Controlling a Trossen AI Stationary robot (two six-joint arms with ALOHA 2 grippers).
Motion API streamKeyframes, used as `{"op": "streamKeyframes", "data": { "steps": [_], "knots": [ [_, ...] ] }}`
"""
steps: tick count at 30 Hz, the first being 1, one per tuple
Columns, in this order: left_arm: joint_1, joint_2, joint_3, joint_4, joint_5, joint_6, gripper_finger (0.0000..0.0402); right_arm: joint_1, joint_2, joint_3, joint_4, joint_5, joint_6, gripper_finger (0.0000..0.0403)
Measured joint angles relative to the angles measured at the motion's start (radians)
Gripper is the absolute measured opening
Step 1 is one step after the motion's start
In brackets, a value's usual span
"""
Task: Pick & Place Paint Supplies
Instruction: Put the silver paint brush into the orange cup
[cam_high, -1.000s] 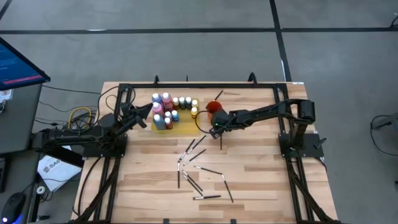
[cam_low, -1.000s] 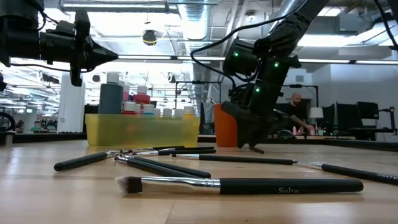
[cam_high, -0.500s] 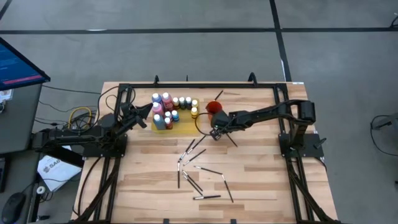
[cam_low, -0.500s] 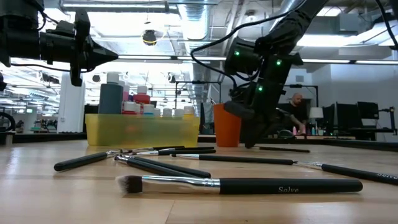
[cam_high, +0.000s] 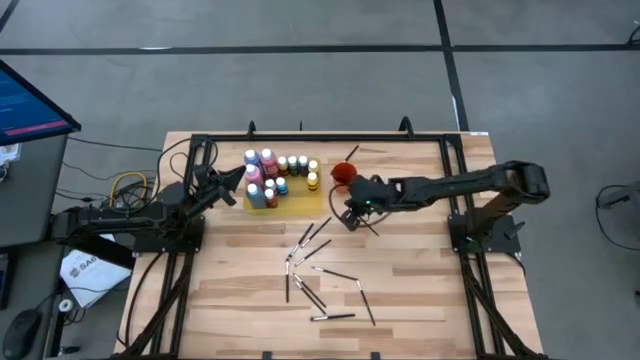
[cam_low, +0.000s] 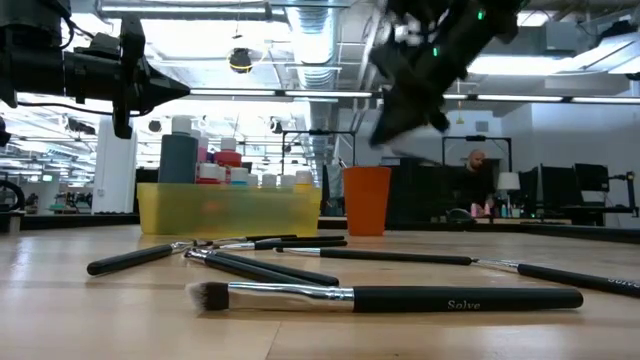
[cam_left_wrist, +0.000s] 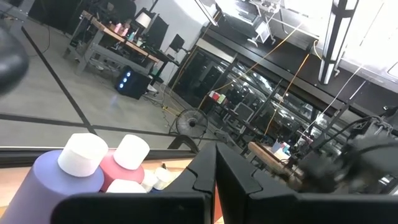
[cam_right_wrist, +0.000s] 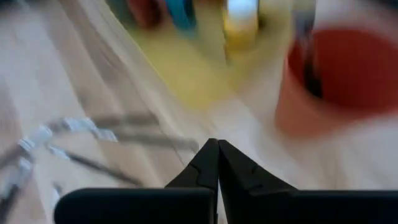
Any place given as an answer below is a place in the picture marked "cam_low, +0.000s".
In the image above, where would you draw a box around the yellow translucent plastic bin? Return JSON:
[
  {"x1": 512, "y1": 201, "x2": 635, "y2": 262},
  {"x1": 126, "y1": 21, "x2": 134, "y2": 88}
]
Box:
[{"x1": 135, "y1": 182, "x2": 323, "y2": 237}]

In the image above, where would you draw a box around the white building column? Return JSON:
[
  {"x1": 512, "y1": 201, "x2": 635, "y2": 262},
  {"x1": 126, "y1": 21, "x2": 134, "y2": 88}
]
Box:
[{"x1": 91, "y1": 117, "x2": 139, "y2": 215}]

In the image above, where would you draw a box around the person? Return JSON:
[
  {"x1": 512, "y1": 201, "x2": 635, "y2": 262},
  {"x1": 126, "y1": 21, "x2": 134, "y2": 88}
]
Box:
[{"x1": 452, "y1": 148, "x2": 496, "y2": 216}]

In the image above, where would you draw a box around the large red paint bottle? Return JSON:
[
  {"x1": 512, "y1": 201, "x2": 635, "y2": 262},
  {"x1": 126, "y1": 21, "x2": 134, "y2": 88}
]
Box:
[{"x1": 213, "y1": 137, "x2": 244, "y2": 184}]

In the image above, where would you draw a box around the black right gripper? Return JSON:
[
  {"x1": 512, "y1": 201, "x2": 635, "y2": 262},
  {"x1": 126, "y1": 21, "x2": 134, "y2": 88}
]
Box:
[{"x1": 369, "y1": 29, "x2": 471, "y2": 146}]

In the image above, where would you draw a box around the large silver ventilation duct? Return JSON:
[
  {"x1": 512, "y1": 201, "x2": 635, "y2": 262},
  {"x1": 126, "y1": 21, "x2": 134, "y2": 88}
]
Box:
[{"x1": 285, "y1": 4, "x2": 342, "y2": 174}]

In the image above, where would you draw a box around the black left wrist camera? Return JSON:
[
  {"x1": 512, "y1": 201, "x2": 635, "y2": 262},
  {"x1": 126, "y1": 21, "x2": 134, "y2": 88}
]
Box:
[{"x1": 85, "y1": 30, "x2": 124, "y2": 59}]

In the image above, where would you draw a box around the orange plastic cup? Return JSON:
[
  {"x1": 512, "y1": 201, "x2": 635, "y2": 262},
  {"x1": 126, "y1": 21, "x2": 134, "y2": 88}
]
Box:
[{"x1": 342, "y1": 165, "x2": 393, "y2": 237}]

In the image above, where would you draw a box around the long horizontal light bar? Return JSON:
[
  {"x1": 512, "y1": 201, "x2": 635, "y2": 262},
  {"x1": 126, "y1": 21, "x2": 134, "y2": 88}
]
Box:
[{"x1": 188, "y1": 87, "x2": 640, "y2": 105}]

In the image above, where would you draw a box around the large teal paint bottle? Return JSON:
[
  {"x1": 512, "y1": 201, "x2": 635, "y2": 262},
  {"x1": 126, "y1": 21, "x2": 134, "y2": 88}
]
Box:
[{"x1": 157, "y1": 115, "x2": 200, "y2": 184}]

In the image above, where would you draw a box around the large pink paint bottle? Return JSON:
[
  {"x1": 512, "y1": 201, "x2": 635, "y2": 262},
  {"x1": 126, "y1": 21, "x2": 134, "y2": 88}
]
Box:
[{"x1": 195, "y1": 130, "x2": 211, "y2": 164}]

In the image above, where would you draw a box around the black overhead camera yellow cable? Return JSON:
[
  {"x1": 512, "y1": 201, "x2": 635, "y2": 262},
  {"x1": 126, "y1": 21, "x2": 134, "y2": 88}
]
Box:
[{"x1": 228, "y1": 47, "x2": 254, "y2": 75}]

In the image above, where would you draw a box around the white shade table lamp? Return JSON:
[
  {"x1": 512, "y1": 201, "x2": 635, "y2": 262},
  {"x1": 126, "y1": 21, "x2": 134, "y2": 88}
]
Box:
[{"x1": 496, "y1": 171, "x2": 522, "y2": 219}]

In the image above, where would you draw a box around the small red-orange paint bottle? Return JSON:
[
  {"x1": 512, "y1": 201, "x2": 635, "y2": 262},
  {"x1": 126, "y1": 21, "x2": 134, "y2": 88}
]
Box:
[{"x1": 197, "y1": 162, "x2": 221, "y2": 185}]

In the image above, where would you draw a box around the low black metal frame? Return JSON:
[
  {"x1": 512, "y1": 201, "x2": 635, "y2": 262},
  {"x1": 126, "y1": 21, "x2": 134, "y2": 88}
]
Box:
[{"x1": 447, "y1": 134, "x2": 514, "y2": 176}]

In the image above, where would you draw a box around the small yellow paint bottle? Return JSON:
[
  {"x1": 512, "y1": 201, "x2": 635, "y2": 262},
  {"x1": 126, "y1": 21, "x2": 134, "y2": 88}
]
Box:
[{"x1": 294, "y1": 169, "x2": 315, "y2": 194}]

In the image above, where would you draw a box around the black desk monitor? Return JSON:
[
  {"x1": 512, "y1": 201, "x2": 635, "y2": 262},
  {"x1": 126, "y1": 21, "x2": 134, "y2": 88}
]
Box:
[{"x1": 573, "y1": 162, "x2": 610, "y2": 204}]

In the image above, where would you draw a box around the tall black metal frame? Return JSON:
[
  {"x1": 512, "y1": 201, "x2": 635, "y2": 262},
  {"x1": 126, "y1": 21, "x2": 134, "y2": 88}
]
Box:
[{"x1": 281, "y1": 128, "x2": 358, "y2": 214}]

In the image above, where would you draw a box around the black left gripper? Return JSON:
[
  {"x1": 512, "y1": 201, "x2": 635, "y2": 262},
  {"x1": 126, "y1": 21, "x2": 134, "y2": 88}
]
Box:
[{"x1": 63, "y1": 14, "x2": 191, "y2": 140}]

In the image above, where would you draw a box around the grey cover sheet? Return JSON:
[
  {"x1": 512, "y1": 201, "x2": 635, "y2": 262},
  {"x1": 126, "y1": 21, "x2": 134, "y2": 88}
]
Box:
[{"x1": 327, "y1": 162, "x2": 346, "y2": 201}]

